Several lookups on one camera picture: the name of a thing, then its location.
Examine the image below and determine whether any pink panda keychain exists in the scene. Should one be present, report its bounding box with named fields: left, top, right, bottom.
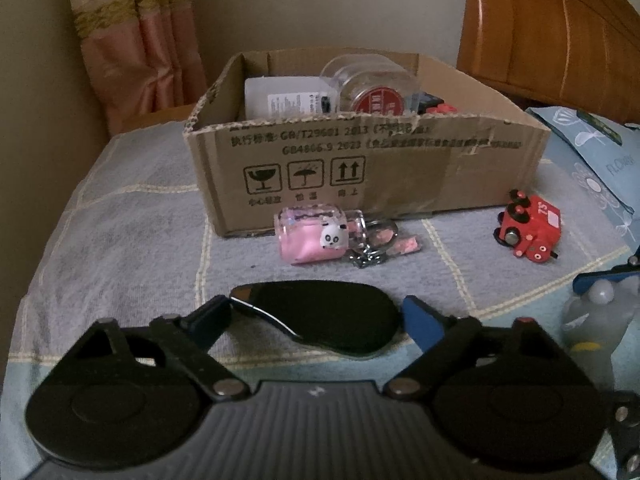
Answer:
left=274, top=205, right=426, bottom=269

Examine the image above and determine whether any dark patterned flat case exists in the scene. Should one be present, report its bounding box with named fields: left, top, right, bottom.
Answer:
left=586, top=116, right=625, bottom=142

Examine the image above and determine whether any pink curtain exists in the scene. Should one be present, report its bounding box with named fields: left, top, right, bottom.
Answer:
left=66, top=0, right=209, bottom=133

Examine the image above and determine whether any cardboard box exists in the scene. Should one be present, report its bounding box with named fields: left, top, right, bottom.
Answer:
left=182, top=50, right=552, bottom=238

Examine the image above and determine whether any black fidget cube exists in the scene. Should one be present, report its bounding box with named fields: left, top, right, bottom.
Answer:
left=414, top=92, right=459, bottom=116

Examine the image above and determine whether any blue floral pillow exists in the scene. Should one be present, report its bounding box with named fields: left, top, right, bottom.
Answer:
left=527, top=106, right=640, bottom=257

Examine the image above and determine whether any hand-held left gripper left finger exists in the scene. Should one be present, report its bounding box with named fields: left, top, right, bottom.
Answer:
left=75, top=294, right=251, bottom=402

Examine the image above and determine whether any glass jar with red label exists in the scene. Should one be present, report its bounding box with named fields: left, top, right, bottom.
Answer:
left=319, top=54, right=422, bottom=115

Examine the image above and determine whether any red toy train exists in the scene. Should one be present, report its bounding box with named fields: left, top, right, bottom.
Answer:
left=494, top=189, right=563, bottom=264

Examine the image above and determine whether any checked blue blanket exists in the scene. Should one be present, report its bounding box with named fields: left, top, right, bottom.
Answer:
left=10, top=132, right=640, bottom=376

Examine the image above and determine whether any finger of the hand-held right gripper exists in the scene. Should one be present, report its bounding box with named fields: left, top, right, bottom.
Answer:
left=572, top=255, right=640, bottom=297
left=607, top=391, right=640, bottom=480

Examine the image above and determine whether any wooden headboard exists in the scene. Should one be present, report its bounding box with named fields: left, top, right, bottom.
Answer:
left=456, top=0, right=640, bottom=125

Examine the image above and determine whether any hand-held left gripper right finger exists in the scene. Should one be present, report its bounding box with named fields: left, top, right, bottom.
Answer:
left=384, top=295, right=563, bottom=402

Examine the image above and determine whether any black computer mouse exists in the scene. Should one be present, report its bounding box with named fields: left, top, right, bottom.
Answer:
left=229, top=281, right=402, bottom=361

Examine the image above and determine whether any white plastic bottle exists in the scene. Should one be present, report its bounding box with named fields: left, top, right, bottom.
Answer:
left=244, top=76, right=337, bottom=122

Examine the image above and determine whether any grey toy animal figure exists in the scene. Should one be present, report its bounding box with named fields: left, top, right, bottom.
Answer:
left=560, top=277, right=640, bottom=393

